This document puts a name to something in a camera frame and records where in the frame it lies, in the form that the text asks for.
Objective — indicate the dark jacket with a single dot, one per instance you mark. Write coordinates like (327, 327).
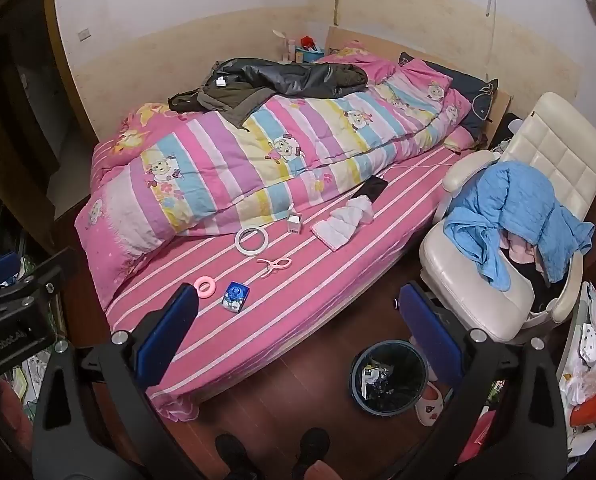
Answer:
(278, 77)

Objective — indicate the dark pillow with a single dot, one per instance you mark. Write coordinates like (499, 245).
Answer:
(470, 95)

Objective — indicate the bed with pink striped sheet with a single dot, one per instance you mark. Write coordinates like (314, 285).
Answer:
(303, 305)

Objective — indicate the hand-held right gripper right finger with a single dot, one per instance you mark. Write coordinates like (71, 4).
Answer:
(428, 332)

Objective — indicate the black phone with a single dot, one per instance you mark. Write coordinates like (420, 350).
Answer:
(372, 189)

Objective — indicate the white bear slipper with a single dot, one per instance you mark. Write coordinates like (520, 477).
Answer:
(428, 405)

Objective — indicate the pink plastic clip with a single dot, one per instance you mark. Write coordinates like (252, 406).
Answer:
(277, 265)

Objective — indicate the person's shoe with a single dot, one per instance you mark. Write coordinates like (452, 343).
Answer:
(313, 447)
(233, 455)

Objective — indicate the blue bin with black liner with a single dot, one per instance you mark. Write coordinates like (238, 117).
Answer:
(378, 357)

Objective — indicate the red toy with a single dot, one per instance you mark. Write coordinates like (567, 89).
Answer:
(307, 41)

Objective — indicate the striped cartoon quilt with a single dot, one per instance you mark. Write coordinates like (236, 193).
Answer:
(228, 170)

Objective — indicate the blue tissue packet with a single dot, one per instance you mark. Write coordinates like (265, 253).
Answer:
(235, 296)

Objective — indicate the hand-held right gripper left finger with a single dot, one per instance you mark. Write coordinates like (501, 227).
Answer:
(170, 322)

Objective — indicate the blue basket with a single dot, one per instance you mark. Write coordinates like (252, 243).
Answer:
(310, 54)

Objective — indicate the pink plastic storage box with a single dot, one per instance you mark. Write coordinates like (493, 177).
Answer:
(593, 405)

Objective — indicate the pink pillow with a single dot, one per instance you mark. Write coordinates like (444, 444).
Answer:
(459, 140)

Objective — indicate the blue blanket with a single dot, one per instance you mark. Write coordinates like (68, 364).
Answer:
(518, 195)

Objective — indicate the white folded cloth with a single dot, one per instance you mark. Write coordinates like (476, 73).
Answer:
(334, 232)

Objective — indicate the black cloth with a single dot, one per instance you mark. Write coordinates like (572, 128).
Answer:
(528, 282)

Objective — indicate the white wall socket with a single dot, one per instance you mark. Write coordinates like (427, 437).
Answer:
(84, 35)

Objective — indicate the small white box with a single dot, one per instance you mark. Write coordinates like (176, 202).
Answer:
(294, 223)

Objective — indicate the white office chair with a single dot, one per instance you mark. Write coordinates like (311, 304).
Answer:
(553, 135)

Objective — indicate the person's left shoe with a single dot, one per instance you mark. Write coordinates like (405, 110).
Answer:
(233, 455)

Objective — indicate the person's right shoe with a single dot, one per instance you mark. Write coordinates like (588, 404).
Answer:
(313, 447)

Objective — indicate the brown wooden door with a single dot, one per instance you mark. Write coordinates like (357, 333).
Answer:
(8, 135)

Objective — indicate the white rolled cloth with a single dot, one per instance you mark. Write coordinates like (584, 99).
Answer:
(360, 207)

